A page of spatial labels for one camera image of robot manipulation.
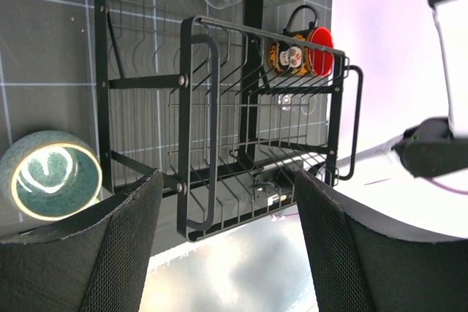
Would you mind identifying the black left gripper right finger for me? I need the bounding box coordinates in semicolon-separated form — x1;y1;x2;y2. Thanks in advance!
295;170;467;311

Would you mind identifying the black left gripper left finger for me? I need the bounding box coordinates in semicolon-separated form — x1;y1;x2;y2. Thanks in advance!
1;170;163;311

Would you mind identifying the teal speckled ceramic mug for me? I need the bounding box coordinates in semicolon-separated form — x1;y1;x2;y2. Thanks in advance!
1;130;103;221

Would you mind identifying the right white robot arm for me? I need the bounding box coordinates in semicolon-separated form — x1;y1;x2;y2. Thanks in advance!
392;0;467;180

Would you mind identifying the small clear glass cup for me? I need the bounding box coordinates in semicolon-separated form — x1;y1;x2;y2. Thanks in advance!
277;94;317;116

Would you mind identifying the black grid table mat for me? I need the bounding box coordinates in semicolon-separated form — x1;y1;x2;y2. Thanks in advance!
0;0;334;240

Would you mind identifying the black red skull mug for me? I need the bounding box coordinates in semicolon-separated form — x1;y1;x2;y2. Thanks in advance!
268;4;334;77

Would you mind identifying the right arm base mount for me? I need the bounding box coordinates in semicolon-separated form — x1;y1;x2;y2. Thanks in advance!
249;158;330;218

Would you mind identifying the black wire dish rack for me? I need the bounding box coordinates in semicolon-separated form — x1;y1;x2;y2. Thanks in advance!
94;0;363;242

